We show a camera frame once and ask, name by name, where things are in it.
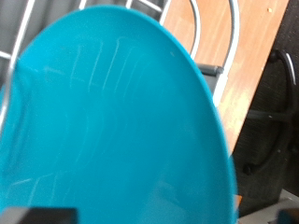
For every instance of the black chair base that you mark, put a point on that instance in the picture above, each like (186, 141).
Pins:
(291, 93)

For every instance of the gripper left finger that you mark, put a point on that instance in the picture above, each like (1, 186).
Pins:
(37, 216)

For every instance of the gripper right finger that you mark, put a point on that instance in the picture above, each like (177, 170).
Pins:
(289, 217)

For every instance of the blue plate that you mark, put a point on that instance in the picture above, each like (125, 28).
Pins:
(124, 124)

